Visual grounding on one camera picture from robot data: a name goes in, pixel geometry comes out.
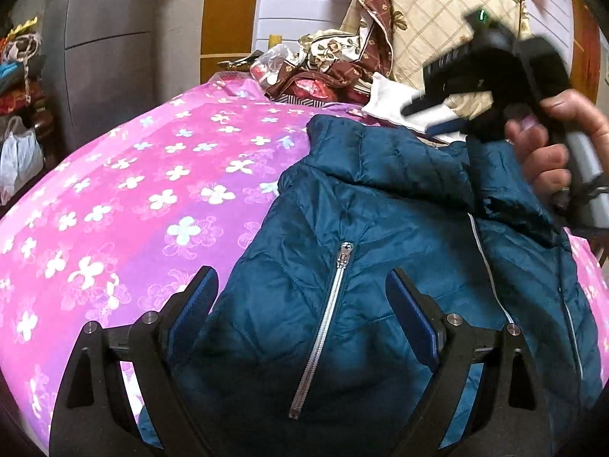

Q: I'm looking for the pink floral bed sheet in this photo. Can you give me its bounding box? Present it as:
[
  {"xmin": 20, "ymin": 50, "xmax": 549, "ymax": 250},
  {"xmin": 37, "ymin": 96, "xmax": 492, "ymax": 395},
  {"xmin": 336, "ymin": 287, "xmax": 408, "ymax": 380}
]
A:
[{"xmin": 0, "ymin": 81, "xmax": 609, "ymax": 443}]

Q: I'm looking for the teal puffer jacket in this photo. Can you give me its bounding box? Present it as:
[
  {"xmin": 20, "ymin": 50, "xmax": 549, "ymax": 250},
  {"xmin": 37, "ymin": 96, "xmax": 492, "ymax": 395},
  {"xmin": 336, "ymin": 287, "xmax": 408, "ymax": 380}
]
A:
[{"xmin": 138, "ymin": 115, "xmax": 605, "ymax": 457}]

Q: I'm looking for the white pillow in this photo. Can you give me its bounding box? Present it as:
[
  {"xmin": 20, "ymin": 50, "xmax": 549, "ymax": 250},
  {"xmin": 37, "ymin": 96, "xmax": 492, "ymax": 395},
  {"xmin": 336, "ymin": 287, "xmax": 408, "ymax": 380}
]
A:
[{"xmin": 362, "ymin": 72, "xmax": 464, "ymax": 135}]

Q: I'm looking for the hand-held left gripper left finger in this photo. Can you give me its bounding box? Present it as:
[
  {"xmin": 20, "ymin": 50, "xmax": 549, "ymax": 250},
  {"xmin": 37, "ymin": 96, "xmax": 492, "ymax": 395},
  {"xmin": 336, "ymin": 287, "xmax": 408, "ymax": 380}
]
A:
[{"xmin": 49, "ymin": 265, "xmax": 224, "ymax": 457}]

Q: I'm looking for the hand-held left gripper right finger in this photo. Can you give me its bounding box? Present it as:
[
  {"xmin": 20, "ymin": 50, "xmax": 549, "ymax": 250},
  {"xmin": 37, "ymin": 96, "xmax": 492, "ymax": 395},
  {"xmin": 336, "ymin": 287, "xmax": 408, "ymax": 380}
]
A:
[{"xmin": 385, "ymin": 268, "xmax": 555, "ymax": 457}]

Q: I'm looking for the white plastic bag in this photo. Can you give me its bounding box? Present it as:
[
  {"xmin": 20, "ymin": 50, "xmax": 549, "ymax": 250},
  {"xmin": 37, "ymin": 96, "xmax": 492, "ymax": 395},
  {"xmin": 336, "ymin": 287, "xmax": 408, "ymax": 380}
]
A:
[{"xmin": 0, "ymin": 117, "xmax": 45, "ymax": 197}]

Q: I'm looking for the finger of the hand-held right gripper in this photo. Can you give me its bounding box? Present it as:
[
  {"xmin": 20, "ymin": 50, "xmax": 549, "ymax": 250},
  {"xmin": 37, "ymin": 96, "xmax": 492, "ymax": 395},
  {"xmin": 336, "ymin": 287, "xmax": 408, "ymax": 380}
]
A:
[
  {"xmin": 422, "ymin": 46, "xmax": 479, "ymax": 90},
  {"xmin": 401, "ymin": 86, "xmax": 477, "ymax": 137}
]

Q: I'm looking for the clear plastic bag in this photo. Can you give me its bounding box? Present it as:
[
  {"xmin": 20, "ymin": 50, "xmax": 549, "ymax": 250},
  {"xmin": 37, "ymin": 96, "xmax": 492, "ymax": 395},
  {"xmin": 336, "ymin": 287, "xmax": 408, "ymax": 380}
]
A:
[{"xmin": 250, "ymin": 43, "xmax": 305, "ymax": 87}]

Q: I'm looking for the person's right hand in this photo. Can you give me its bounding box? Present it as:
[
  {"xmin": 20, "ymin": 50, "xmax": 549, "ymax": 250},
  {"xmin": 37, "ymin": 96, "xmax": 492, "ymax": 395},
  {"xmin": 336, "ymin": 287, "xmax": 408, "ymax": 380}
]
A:
[{"xmin": 503, "ymin": 89, "xmax": 609, "ymax": 201}]

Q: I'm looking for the red packet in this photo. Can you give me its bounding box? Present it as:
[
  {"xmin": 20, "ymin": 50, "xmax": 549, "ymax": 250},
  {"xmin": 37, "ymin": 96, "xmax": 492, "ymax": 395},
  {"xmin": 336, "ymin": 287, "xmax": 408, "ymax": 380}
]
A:
[{"xmin": 284, "ymin": 78, "xmax": 334, "ymax": 106}]

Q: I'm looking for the cream floral quilt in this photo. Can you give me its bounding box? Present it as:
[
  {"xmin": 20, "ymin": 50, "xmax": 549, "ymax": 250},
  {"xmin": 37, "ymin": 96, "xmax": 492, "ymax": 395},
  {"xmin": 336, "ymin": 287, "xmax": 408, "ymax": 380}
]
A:
[{"xmin": 333, "ymin": 0, "xmax": 530, "ymax": 122}]

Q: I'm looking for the brown floral bedding pile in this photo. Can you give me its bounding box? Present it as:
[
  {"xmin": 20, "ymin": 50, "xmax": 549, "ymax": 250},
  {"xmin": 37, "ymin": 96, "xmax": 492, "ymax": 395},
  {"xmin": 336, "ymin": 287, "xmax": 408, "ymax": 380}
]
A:
[{"xmin": 264, "ymin": 29, "xmax": 381, "ymax": 105}]

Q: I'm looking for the pile of colourful clothes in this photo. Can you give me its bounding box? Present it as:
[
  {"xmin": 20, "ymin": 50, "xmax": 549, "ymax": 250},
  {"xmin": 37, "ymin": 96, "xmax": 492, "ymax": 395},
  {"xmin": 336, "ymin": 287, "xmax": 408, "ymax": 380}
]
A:
[{"xmin": 0, "ymin": 16, "xmax": 49, "ymax": 116}]

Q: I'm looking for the grey refrigerator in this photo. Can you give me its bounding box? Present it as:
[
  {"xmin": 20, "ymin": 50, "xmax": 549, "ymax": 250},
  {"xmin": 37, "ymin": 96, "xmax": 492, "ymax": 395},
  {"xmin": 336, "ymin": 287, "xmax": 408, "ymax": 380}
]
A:
[{"xmin": 42, "ymin": 0, "xmax": 161, "ymax": 153}]

